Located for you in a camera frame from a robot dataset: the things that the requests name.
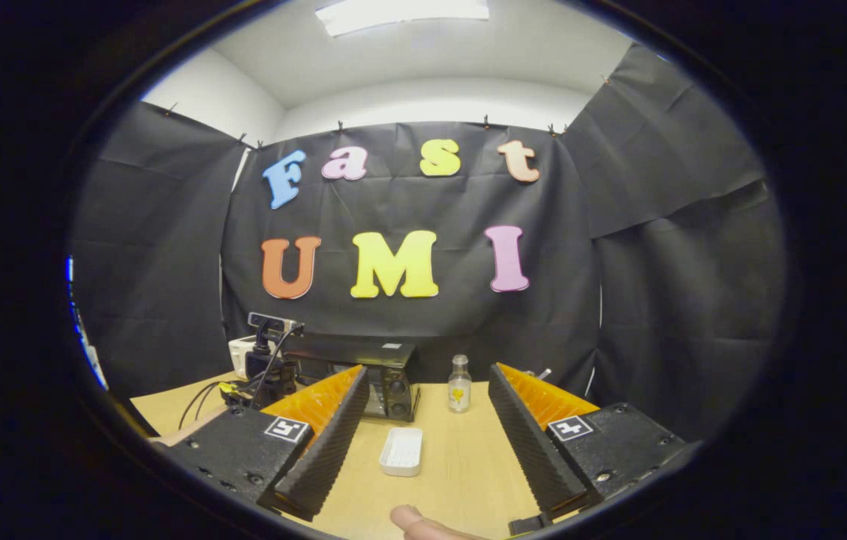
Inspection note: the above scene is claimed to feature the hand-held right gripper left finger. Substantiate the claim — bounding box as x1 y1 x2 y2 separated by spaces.
167 364 370 523

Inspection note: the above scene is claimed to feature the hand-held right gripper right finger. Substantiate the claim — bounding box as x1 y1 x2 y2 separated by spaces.
488 362 688 519

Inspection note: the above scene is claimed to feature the black electric oven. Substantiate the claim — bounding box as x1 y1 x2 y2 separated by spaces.
284 336 422 422

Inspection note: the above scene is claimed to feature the white toaster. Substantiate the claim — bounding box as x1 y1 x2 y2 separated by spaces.
228 335 260 379

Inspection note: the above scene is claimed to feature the white rectangular tray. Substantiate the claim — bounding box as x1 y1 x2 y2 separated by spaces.
379 427 424 478

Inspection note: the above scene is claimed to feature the clear bottle yellow label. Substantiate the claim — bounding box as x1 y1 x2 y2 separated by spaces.
447 355 473 414

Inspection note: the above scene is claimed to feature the black backdrop cloth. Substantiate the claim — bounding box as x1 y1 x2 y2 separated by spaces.
71 41 788 443

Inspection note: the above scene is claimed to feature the large ceiling light panel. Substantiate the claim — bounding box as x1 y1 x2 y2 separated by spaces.
315 0 491 38

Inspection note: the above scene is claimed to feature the black cable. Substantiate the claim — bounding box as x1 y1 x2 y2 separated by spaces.
179 378 245 431

